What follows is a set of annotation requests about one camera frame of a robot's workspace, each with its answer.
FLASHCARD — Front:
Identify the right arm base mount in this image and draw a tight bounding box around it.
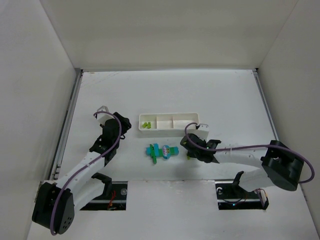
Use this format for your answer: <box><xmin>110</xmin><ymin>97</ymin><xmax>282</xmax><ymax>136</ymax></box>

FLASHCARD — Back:
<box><xmin>215</xmin><ymin>171</ymin><xmax>270</xmax><ymax>211</ymax></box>

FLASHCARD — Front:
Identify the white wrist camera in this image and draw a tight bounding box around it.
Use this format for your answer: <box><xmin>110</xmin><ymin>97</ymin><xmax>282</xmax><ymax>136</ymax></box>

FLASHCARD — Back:
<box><xmin>94</xmin><ymin>105</ymin><xmax>113</xmax><ymax>126</ymax></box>
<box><xmin>190</xmin><ymin>123</ymin><xmax>210</xmax><ymax>141</ymax></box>

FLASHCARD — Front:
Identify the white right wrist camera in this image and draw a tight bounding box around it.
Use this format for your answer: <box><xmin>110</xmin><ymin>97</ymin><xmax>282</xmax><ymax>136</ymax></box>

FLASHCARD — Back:
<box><xmin>190</xmin><ymin>123</ymin><xmax>210</xmax><ymax>141</ymax></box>

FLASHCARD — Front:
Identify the white three-compartment tray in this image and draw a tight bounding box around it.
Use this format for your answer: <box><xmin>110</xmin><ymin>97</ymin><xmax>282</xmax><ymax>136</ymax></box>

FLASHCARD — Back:
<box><xmin>138</xmin><ymin>112</ymin><xmax>200</xmax><ymax>138</ymax></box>

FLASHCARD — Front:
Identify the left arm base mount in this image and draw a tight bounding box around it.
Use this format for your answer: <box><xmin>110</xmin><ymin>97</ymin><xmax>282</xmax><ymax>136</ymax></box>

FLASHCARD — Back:
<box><xmin>80</xmin><ymin>173</ymin><xmax>128</xmax><ymax>211</ymax></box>

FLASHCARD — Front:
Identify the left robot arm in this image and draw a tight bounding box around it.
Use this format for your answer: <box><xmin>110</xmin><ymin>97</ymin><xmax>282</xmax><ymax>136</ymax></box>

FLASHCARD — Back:
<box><xmin>31</xmin><ymin>110</ymin><xmax>132</xmax><ymax>236</ymax></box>

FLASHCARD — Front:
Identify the teal and green lego figure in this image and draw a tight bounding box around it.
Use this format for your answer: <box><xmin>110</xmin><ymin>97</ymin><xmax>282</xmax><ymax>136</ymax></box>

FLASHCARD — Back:
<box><xmin>145</xmin><ymin>143</ymin><xmax>179</xmax><ymax>165</ymax></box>

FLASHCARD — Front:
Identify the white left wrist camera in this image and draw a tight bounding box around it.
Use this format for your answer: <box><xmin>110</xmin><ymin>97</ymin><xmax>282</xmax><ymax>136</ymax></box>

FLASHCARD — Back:
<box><xmin>94</xmin><ymin>105</ymin><xmax>113</xmax><ymax>126</ymax></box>

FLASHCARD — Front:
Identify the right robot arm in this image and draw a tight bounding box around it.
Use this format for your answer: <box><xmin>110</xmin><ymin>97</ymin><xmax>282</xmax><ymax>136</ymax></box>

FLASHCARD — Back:
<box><xmin>180</xmin><ymin>133</ymin><xmax>305</xmax><ymax>192</ymax></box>

